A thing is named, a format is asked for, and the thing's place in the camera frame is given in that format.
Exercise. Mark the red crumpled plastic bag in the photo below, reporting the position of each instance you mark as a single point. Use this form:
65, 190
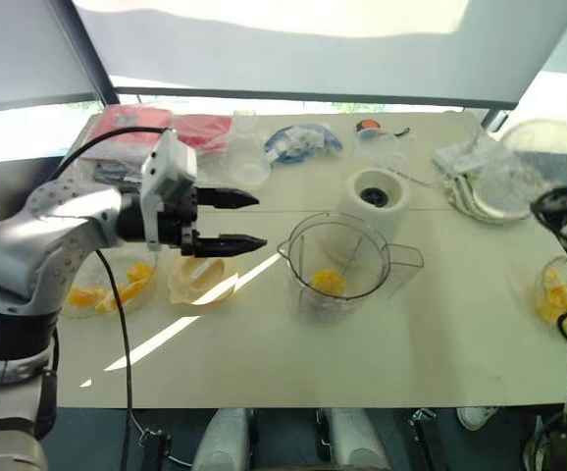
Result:
205, 131

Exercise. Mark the clear bag with dark parts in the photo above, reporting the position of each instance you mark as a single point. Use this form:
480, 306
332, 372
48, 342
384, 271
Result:
109, 172

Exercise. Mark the clear glass bowl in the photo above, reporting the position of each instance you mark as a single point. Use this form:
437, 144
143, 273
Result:
548, 324
92, 309

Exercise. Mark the white blender base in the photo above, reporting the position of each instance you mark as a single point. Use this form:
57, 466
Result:
379, 198

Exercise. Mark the blue and white plastic bag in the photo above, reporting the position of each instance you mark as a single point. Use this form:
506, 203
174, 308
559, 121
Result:
298, 142

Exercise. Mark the orange and black round cap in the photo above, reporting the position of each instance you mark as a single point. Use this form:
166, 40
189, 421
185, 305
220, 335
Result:
367, 125

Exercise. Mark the small black clip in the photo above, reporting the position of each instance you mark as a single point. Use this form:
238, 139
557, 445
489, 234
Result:
403, 131

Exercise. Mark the orange segment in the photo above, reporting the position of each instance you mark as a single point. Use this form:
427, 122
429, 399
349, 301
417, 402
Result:
139, 273
104, 307
127, 292
82, 297

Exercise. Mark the white crumpled cloth bag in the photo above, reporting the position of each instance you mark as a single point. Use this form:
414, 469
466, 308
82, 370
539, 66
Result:
465, 157

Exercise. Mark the cream blender jar lid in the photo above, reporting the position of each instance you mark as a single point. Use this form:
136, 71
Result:
202, 279

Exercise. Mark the white rounded robot leg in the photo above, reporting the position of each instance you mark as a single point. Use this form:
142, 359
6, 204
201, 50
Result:
357, 441
224, 441

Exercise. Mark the black metal stand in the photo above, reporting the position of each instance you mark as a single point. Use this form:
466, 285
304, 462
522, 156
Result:
421, 436
156, 449

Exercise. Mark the clear plastic cup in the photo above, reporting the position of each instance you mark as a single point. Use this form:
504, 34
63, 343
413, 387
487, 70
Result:
376, 147

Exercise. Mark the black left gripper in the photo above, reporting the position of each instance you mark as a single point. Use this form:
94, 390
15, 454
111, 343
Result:
179, 221

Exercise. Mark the orange segments in jar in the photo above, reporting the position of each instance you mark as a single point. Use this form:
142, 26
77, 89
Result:
327, 280

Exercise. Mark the pile of orange segments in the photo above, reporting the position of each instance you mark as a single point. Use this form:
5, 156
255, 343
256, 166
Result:
553, 297

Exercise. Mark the red flat plastic package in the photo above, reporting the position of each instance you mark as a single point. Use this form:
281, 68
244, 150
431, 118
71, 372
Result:
131, 122

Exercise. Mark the white sneaker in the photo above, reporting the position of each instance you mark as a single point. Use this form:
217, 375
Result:
477, 417

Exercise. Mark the clear glass conical flask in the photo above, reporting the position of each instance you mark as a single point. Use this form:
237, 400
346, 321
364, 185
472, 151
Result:
249, 162

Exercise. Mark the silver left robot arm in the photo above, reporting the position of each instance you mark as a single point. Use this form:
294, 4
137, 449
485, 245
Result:
43, 230

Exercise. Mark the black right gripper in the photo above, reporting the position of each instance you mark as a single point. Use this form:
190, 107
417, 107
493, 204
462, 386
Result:
565, 201

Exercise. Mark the grey metal window frame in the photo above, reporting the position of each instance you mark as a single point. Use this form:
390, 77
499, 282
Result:
313, 96

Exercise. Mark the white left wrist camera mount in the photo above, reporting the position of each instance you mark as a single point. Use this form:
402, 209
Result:
170, 169

